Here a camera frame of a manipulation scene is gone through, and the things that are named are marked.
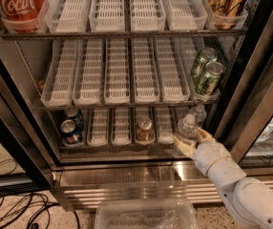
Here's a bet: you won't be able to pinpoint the clear plastic bin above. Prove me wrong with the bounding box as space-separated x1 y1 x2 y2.
94 198 199 229

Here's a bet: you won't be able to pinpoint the glass fridge door left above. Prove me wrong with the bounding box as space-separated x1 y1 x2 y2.
0 59 53 197

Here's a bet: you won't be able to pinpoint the white can behind door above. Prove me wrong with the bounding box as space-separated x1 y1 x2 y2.
257 118 273 142

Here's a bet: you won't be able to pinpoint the green can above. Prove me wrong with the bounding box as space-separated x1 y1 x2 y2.
191 48 218 84
196 62 225 95

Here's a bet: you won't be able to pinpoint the clear tray top left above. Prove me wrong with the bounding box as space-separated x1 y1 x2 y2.
0 0 51 34

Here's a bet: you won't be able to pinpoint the clear tray middle right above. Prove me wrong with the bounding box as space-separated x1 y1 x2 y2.
175 36 221 102

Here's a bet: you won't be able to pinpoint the top wire shelf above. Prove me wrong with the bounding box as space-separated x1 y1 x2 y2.
0 29 247 40

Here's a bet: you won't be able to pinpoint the blue can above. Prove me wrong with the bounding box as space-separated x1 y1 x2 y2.
64 108 84 131
60 119 82 144

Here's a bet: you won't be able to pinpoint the blue can rear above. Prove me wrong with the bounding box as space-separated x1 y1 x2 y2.
64 108 84 131

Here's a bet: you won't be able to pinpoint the clear water bottle rear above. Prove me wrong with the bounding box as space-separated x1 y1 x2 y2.
189 104 207 126

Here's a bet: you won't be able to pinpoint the gold patterned can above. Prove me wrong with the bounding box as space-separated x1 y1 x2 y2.
204 0 255 30

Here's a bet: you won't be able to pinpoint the blue can front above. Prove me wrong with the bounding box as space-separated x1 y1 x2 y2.
60 119 82 144

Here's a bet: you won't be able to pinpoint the clear water bottle front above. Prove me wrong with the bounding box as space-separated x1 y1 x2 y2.
178 114 198 140

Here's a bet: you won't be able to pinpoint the green can rear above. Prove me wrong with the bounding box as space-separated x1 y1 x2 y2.
191 48 218 84

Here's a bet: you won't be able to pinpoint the wire shelf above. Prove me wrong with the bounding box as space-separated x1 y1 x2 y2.
0 29 247 40
38 100 217 111

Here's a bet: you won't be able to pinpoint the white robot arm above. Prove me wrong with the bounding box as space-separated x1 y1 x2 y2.
174 128 273 229

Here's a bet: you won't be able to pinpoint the clear water bottle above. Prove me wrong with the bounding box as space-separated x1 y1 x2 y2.
189 104 207 126
178 114 198 140

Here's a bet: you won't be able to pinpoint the glass fridge door right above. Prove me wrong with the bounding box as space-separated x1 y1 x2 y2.
208 0 273 177

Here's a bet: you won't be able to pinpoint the clear tray top right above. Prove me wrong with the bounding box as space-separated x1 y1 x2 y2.
201 0 248 30

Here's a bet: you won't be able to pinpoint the white tray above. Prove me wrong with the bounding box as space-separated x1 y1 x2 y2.
89 0 125 32
112 107 131 146
73 39 103 106
41 40 78 107
155 38 190 103
156 107 174 144
45 0 91 33
104 38 130 104
87 109 109 146
132 38 160 103
135 107 156 145
162 0 207 31
130 0 166 31

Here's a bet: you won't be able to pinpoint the glass fridge door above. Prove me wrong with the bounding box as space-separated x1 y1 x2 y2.
208 0 273 177
0 59 53 197

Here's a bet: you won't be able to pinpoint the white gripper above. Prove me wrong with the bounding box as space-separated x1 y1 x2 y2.
174 127 246 189

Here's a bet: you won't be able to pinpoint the black cables on floor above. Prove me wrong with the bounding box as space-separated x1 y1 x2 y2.
0 141 81 229

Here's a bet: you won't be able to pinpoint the middle wire shelf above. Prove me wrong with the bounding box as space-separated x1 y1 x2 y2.
38 100 217 111

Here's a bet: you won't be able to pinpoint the copper brown can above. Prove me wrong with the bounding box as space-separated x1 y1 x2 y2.
136 117 153 141

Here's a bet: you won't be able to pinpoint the green can front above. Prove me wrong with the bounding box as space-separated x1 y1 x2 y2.
196 62 225 95

